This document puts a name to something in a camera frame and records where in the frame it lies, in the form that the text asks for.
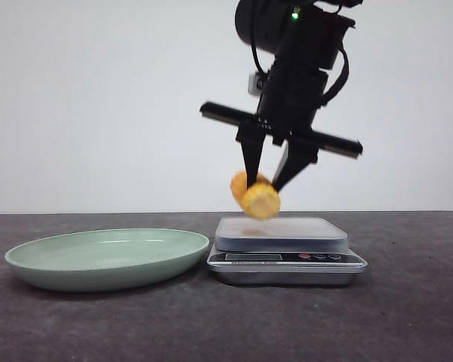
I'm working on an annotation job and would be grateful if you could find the silver digital kitchen scale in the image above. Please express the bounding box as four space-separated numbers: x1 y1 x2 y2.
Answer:
207 216 368 285

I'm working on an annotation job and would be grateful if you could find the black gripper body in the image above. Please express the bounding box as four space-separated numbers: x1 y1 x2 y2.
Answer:
199 57 363 158

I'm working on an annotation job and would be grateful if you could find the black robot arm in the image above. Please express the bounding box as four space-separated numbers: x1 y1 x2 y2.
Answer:
200 1 363 191

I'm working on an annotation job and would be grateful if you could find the green shallow plate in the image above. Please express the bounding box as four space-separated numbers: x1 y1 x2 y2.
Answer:
5 228 209 293

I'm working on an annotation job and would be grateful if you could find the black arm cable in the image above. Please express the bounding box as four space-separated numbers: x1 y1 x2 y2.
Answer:
317 43 350 110

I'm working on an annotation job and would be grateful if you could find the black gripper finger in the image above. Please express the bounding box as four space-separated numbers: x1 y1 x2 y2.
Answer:
272 140 319 191
236 124 266 185

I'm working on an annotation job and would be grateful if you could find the yellow corn cob piece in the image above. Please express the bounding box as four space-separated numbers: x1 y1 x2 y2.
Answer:
230 170 281 219

